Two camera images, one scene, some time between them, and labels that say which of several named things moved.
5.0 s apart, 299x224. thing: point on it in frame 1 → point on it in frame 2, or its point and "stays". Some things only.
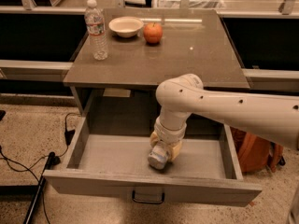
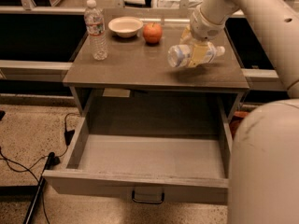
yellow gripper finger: [154, 138] → [186, 37]
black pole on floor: [46, 171] stays
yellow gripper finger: [177, 150] → [203, 53]
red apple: [152, 33] stays
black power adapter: [68, 134] stays
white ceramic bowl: [126, 26] stays
